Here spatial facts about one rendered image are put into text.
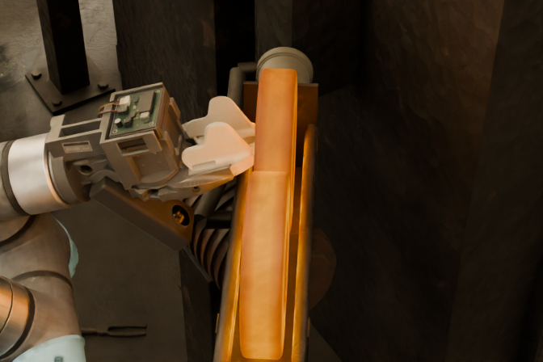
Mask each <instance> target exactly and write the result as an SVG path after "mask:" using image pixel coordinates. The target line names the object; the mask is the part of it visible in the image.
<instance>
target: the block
mask: <svg viewBox="0 0 543 362"><path fill-rule="evenodd" d="M361 8H362V0H257V28H258V61H259V59H260V58H261V56H262V55H263V54H264V53H266V52H267V51H269V50H271V49H273V48H279V47H290V48H295V49H297V50H299V51H301V52H303V53H304V54H305V55H306V56H307V57H308V58H309V60H310V62H311V64H312V66H313V80H312V83H317V84H318V97H320V96H323V95H326V94H328V93H331V92H332V91H336V90H338V89H340V88H342V87H345V86H347V85H350V84H352V83H353V82H354V81H355V80H356V77H357V70H358V57H359V45H360V21H361Z"/></svg>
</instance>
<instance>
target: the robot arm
mask: <svg viewBox="0 0 543 362"><path fill-rule="evenodd" d="M142 91H143V92H142ZM137 92H139V93H137ZM134 93H136V94H134ZM114 105H116V109H115V111H114V110H113V108H114ZM102 107H104V110H103V112H100V109H101V108H102ZM112 113H114V116H113V115H112ZM102 114H103V115H102ZM99 115H100V116H101V117H102V118H99ZM179 117H180V111H179V109H178V106H177V104H176V102H175V100H174V98H173V97H171V98H170V96H169V95H168V93H167V91H166V88H165V87H164V85H163V83H162V82H159V83H155V84H151V85H148V86H141V87H137V88H132V89H129V90H123V91H118V92H114V93H112V95H111V98H110V102H108V103H105V104H103V105H101V106H100V107H99V113H98V115H97V118H98V119H94V120H87V121H83V122H79V123H75V124H70V123H69V121H68V120H67V118H66V116H65V115H61V116H54V117H52V119H51V121H50V127H51V131H50V132H49V133H44V134H40V135H36V136H33V137H26V138H22V139H17V140H13V141H5V142H2V143H0V362H86V357H85V351H84V347H85V339H84V338H83V337H82V333H81V329H80V324H79V320H78V312H77V308H76V304H75V300H74V291H73V285H72V281H71V278H72V276H73V275H74V273H75V268H76V265H77V263H78V250H77V247H76V246H75V244H74V242H73V241H72V239H71V237H70V235H69V233H68V231H67V230H66V228H65V227H64V226H63V224H62V223H60V222H59V221H58V220H57V219H56V218H55V217H54V216H53V215H52V214H51V213H50V212H52V211H56V210H60V209H64V208H71V207H72V206H74V204H81V203H85V202H88V201H90V200H91V199H93V200H95V201H96V202H98V203H100V204H101V205H102V206H104V207H105V208H108V209H109V210H111V211H112V212H114V213H115V214H117V215H118V216H120V217H122V218H123V219H125V220H126V221H128V222H129V223H131V224H132V225H135V226H136V227H137V228H138V229H140V230H142V231H144V232H145V233H147V234H148V235H149V236H151V237H152V238H155V239H156V240H158V241H159V242H160V243H162V244H164V245H165V246H167V247H169V248H170V249H172V250H173V251H178V250H181V249H182V248H184V247H185V246H186V245H188V244H189V243H190V242H191V241H192V227H193V220H194V210H193V208H191V207H190V206H188V205H187V204H185V203H184V202H182V201H181V200H179V199H187V198H191V197H194V196H198V195H201V194H204V193H205V192H208V191H210V190H212V189H214V188H216V187H219V186H221V185H222V184H224V183H227V182H229V181H230V180H232V179H233V178H234V176H235V175H239V174H241V173H242V172H243V171H245V170H247V169H248V168H250V167H251V166H253V165H254V154H255V123H251V122H250V121H249V120H248V118H247V117H246V116H245V115H244V114H243V112H242V111H241V110H240V109H239V107H238V106H237V105H236V104H235V103H234V101H233V100H232V99H230V98H228V97H225V96H217V97H214V98H212V99H211V100H210V102H209V106H208V114H207V115H206V117H203V118H199V119H195V120H191V121H190V122H187V123H185V124H182V125H181V124H180V122H179Z"/></svg>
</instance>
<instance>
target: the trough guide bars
mask: <svg viewBox="0 0 543 362"><path fill-rule="evenodd" d="M317 152H318V139H317V127H316V125H315V124H307V125H306V126H305V143H304V157H303V171H302V185H301V212H300V226H299V240H298V255H297V282H296V296H295V310H294V323H293V350H292V362H308V360H309V294H310V275H311V257H312V238H313V220H314V199H315V194H316V174H317ZM252 167H253V166H251V167H250V168H248V169H247V170H245V171H243V172H242V173H241V174H239V175H237V180H236V187H235V193H234V205H233V212H232V218H231V225H230V231H229V243H228V250H227V256H226V262H225V274H224V280H223V287H222V294H221V305H220V312H219V314H217V325H216V331H215V339H216V343H215V350H214V356H213V362H230V361H231V353H232V346H233V338H234V325H235V318H236V310H237V303H238V289H239V282H240V274H241V255H242V229H243V218H244V208H245V200H246V188H247V183H248V179H249V176H250V173H251V172H252Z"/></svg>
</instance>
